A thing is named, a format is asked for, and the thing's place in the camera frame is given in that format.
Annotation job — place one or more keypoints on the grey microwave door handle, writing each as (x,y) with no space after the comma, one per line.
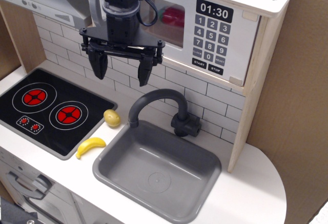
(97,13)

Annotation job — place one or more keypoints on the black toy stove top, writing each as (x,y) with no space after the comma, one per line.
(52,113)

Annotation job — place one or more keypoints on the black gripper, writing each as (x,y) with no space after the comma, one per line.
(122,37)

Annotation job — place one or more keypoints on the grey oven door handle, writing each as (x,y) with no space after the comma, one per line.
(34,189)

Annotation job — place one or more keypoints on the yellow toy potato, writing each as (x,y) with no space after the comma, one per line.
(112,118)

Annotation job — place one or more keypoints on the brown cardboard panel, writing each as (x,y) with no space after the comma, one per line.
(290,123)

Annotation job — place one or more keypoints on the wooden microwave cabinet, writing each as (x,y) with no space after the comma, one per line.
(226,110)

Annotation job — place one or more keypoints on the yellow toy banana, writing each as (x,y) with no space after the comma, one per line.
(88,144)

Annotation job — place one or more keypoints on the red toy food in microwave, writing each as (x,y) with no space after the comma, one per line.
(172,16)

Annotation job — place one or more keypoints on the dark grey toy faucet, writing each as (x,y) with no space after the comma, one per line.
(182,122)

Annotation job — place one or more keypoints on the white toy microwave door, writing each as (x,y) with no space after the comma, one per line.
(217,37)

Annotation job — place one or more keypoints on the grey toy sink basin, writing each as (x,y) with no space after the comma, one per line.
(162,172)

